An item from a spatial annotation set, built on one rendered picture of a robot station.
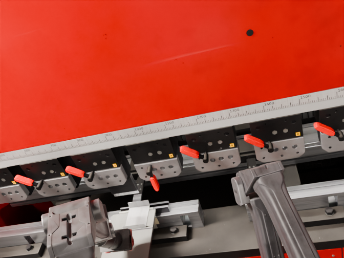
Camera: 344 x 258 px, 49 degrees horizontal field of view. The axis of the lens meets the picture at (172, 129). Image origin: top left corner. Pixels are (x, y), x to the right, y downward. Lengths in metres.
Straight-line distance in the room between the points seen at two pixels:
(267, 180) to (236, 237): 0.62
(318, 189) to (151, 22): 0.83
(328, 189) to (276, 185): 0.59
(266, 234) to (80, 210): 0.47
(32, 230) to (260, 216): 1.07
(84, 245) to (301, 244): 0.43
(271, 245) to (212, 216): 0.58
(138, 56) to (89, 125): 0.30
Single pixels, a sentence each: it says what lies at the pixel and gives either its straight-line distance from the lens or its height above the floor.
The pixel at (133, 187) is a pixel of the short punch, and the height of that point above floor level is 1.12.
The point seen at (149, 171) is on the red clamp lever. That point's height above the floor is 1.25.
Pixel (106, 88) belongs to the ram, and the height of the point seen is 1.55.
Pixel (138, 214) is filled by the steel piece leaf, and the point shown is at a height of 1.00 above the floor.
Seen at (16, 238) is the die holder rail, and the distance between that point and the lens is 1.79.
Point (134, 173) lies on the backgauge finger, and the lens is 1.61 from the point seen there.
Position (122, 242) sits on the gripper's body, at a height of 1.11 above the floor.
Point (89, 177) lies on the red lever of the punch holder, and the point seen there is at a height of 1.26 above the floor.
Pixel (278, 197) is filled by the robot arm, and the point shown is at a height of 1.39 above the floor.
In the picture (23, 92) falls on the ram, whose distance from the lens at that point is 1.20.
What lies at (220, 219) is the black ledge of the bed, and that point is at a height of 0.87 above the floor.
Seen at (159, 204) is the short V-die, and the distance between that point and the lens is 1.47.
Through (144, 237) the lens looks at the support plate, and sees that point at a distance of 1.39.
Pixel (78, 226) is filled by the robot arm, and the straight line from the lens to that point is 0.68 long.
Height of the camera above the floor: 2.02
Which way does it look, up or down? 34 degrees down
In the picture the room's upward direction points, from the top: 20 degrees counter-clockwise
